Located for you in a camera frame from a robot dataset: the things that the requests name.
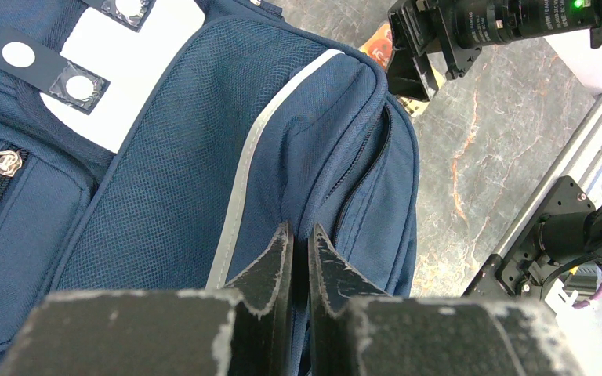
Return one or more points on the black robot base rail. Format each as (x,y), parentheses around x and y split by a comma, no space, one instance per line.
(553,250)

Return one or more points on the navy blue student backpack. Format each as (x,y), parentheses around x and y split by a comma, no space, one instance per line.
(159,147)

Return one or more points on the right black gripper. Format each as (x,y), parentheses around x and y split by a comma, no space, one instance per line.
(420,28)

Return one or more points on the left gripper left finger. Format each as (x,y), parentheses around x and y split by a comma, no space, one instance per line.
(240,329)

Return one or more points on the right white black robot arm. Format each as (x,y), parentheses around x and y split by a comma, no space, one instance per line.
(460,29)

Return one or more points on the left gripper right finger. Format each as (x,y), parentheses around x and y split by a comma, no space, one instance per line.
(358,329)

